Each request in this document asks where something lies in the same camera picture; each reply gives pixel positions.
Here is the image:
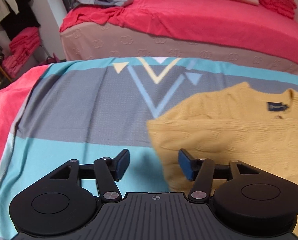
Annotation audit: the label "tan cable-knit cardigan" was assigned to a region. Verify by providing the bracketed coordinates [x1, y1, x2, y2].
[146, 81, 298, 239]

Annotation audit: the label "hanging clothes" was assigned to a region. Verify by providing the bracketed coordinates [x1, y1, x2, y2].
[0, 0, 41, 40]

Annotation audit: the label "blue grey patterned bedsheet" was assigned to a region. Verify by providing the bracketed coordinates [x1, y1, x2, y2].
[0, 57, 298, 239]

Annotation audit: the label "pink bed cover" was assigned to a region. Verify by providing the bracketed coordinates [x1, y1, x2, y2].
[0, 65, 48, 161]

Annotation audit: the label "pink woven basket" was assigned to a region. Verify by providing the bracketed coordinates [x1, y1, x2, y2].
[46, 53, 60, 64]

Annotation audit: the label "beige embossed mattress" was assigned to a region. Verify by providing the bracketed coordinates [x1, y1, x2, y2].
[60, 22, 298, 75]

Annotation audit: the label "stack of pink towels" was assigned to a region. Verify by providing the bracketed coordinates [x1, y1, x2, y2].
[2, 27, 41, 78]

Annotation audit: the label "red bed blanket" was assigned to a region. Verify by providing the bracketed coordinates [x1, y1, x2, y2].
[60, 0, 298, 64]

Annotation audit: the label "folded red knit blanket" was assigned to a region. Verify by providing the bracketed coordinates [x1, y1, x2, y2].
[259, 0, 297, 20]

